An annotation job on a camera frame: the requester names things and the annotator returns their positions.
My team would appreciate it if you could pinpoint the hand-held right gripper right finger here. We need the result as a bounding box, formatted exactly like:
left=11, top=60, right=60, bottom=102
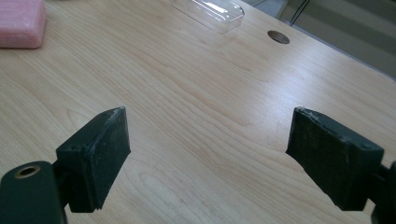
left=285, top=105, right=385, bottom=212

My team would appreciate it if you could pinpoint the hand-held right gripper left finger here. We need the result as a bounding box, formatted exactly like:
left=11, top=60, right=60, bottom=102
left=55, top=105, right=132, bottom=214

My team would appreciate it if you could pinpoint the clear plastic tray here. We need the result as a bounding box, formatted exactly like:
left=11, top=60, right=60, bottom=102
left=172, top=0, right=246, bottom=35

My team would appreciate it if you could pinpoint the round brown cable grommet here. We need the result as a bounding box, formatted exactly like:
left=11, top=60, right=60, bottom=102
left=266, top=30, right=290, bottom=45

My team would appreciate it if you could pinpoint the black cable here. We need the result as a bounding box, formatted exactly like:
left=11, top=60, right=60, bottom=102
left=289, top=0, right=312, bottom=27

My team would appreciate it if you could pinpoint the pink foam block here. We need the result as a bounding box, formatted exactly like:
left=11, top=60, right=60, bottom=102
left=0, top=0, right=48, bottom=49

